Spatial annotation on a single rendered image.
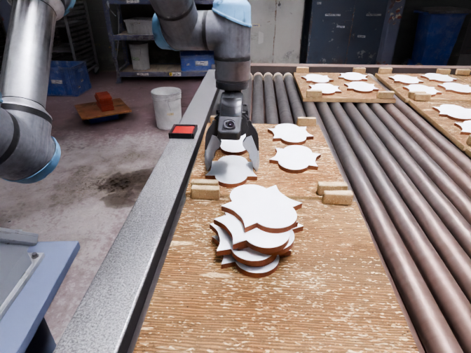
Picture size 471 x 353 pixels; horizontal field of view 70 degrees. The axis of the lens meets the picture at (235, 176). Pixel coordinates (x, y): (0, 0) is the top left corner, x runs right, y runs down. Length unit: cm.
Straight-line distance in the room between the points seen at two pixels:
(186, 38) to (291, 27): 470
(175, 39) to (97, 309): 50
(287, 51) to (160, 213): 485
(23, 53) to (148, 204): 39
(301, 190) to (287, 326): 34
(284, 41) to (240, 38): 469
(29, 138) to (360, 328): 63
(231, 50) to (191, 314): 48
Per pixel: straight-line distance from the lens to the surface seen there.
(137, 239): 66
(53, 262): 74
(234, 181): 74
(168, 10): 66
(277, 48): 539
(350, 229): 66
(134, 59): 552
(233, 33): 70
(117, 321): 54
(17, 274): 70
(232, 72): 71
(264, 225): 52
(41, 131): 77
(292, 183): 77
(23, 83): 81
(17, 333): 65
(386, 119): 128
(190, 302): 51
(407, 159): 100
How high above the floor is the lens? 133
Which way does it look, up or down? 30 degrees down
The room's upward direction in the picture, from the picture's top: straight up
